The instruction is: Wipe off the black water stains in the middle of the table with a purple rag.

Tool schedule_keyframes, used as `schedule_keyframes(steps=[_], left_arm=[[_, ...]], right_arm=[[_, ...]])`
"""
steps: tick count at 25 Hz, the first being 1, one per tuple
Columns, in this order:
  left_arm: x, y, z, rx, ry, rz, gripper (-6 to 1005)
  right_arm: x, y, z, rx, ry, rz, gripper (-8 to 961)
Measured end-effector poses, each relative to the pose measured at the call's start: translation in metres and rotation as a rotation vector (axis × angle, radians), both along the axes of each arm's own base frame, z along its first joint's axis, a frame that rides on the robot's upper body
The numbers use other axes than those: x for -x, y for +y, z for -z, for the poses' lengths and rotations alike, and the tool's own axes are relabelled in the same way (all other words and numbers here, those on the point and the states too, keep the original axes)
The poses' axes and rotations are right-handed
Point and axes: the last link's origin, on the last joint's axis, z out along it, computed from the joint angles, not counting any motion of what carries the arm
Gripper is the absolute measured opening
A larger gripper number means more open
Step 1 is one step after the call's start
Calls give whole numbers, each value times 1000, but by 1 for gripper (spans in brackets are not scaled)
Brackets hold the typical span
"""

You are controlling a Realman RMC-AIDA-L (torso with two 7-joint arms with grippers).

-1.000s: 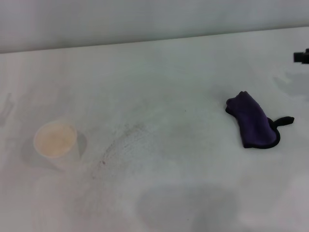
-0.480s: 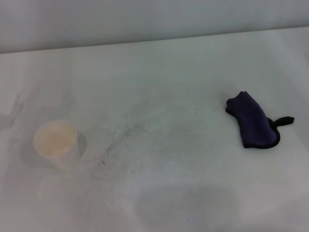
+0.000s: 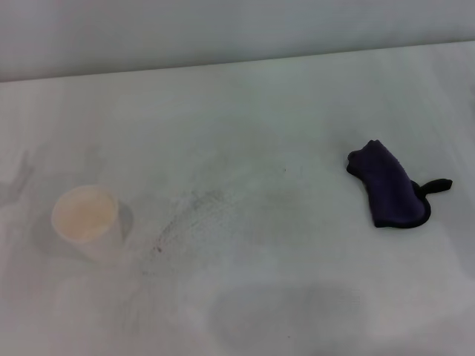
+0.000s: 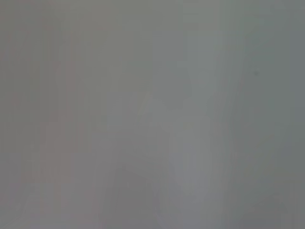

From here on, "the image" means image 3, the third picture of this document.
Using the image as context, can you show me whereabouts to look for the white paper cup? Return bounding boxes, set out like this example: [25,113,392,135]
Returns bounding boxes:
[50,184,130,263]

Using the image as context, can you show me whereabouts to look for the purple rag with black edge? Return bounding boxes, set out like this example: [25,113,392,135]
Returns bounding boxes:
[345,139,454,229]

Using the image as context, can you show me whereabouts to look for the black water stain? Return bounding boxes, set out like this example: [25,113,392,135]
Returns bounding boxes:
[140,188,238,278]

